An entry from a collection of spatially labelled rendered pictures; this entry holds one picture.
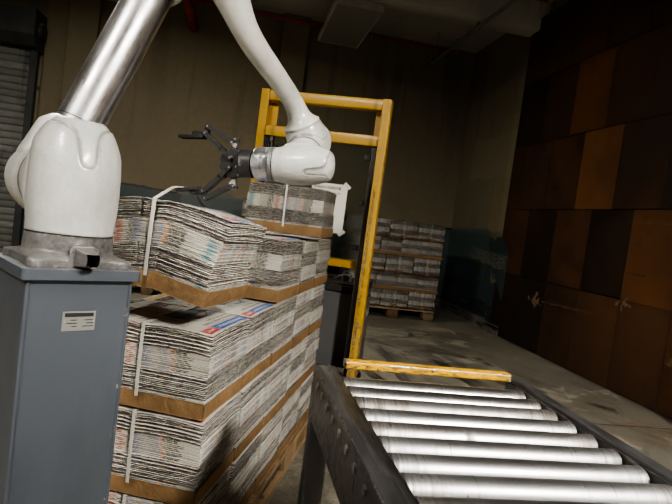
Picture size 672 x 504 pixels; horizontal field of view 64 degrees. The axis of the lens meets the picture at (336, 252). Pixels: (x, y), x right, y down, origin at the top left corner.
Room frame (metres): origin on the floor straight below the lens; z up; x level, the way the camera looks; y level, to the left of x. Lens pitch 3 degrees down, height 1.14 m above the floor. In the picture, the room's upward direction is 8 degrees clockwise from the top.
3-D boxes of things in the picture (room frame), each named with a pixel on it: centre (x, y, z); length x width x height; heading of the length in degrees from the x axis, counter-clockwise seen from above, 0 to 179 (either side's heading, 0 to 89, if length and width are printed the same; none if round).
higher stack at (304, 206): (2.64, 0.24, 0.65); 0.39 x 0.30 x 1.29; 80
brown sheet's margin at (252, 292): (2.06, 0.34, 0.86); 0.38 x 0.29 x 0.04; 79
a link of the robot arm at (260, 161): (1.42, 0.22, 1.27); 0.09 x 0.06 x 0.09; 170
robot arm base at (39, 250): (1.01, 0.50, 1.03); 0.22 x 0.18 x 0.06; 45
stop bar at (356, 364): (1.32, -0.27, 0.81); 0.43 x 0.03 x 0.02; 101
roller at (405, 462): (0.85, -0.34, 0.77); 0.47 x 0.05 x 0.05; 101
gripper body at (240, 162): (1.44, 0.29, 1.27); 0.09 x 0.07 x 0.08; 80
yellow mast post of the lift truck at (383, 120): (3.01, -0.16, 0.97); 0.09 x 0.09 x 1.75; 80
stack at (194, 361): (1.92, 0.36, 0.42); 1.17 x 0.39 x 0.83; 170
